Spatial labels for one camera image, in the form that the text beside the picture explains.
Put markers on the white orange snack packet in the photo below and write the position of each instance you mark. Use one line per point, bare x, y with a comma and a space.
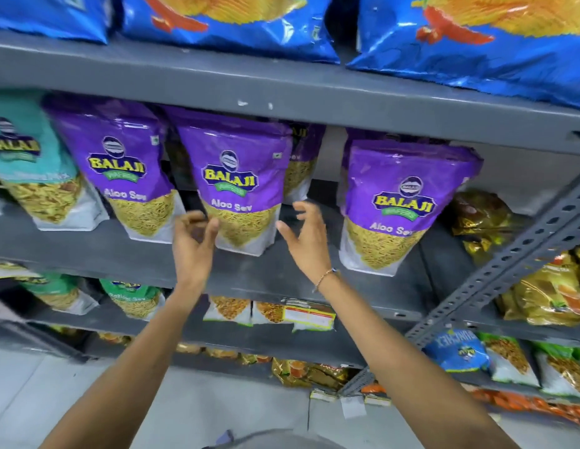
269, 312
228, 310

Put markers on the grey slotted angle upright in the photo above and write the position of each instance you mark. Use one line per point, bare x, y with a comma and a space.
505, 257

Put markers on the gold brown snack packet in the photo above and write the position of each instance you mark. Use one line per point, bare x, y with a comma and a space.
313, 373

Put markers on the gold foil snack packet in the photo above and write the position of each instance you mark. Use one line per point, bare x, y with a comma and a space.
486, 219

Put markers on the small blue snack packet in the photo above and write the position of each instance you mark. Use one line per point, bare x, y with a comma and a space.
456, 353

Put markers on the white price tag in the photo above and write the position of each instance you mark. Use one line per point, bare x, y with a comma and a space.
351, 406

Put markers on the person's left thumb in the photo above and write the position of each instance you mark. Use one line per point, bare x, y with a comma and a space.
212, 233

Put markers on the person's right thumb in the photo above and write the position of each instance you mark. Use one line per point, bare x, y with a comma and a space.
286, 232

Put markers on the person's left forearm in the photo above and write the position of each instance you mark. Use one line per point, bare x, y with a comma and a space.
144, 360

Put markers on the yellow gold snack packet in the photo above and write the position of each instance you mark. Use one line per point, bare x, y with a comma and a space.
552, 294

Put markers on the blue chips bag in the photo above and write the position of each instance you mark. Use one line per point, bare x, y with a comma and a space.
233, 23
42, 13
477, 46

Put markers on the person's grey clothing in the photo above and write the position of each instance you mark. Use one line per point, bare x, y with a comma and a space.
276, 440

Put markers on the teal snack packet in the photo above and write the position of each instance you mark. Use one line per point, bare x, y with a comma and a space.
32, 182

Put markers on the grey metal shelf rack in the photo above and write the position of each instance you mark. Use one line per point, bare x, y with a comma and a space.
290, 95

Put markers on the row of orange packets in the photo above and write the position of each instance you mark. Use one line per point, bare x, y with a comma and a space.
533, 403

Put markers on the person's right forearm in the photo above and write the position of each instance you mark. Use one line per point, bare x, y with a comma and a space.
402, 364

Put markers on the purple snack packet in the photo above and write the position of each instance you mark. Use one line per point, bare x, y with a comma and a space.
397, 205
364, 134
121, 163
238, 182
305, 158

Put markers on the person's left hand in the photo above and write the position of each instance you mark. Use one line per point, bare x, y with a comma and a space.
192, 257

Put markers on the person's right hand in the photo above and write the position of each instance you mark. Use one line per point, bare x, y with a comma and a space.
309, 250

